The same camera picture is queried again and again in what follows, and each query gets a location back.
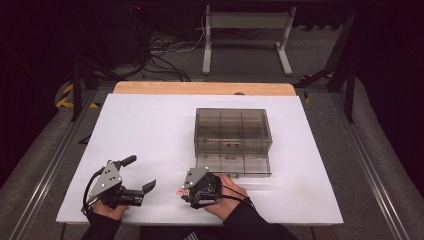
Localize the person's right hand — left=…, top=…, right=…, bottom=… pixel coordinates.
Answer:
left=203, top=174, right=250, bottom=222

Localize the white metal stand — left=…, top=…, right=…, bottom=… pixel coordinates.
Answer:
left=201, top=4, right=297, bottom=76

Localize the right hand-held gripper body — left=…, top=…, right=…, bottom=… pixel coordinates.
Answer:
left=182, top=166, right=223, bottom=210

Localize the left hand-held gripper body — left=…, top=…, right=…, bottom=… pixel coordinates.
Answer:
left=87, top=160, right=145, bottom=211

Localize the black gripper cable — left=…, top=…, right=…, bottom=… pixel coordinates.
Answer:
left=81, top=167, right=106, bottom=215
left=219, top=184, right=256, bottom=209

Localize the aluminium rail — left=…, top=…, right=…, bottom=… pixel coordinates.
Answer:
left=7, top=89, right=98, bottom=240
left=329, top=91, right=414, bottom=240

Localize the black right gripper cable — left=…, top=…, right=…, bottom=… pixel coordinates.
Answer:
left=219, top=184, right=256, bottom=209

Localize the translucent grey drawer cabinet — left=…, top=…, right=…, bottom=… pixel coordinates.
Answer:
left=193, top=107, right=273, bottom=158

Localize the white cable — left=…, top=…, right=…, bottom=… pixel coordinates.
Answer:
left=149, top=12, right=207, bottom=53

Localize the person's dark clothing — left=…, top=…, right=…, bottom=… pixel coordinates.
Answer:
left=139, top=226, right=234, bottom=240

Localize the person's left hand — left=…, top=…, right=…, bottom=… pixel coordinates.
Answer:
left=92, top=200, right=131, bottom=221

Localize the dark equipment box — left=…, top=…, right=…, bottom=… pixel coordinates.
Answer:
left=106, top=0, right=149, bottom=66

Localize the wooden table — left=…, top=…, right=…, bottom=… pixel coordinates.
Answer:
left=112, top=81, right=297, bottom=97

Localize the black metal stand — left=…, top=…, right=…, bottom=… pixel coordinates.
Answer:
left=293, top=6, right=357, bottom=125
left=68, top=6, right=118, bottom=123

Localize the yellow and black tape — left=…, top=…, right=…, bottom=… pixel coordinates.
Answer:
left=55, top=83, right=101, bottom=110
left=300, top=71, right=335, bottom=104

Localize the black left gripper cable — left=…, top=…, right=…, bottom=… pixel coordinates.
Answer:
left=81, top=167, right=106, bottom=215

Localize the white board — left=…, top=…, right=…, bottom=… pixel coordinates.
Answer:
left=55, top=93, right=344, bottom=225

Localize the bundle of black cables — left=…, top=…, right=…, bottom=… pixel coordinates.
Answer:
left=132, top=6, right=192, bottom=83

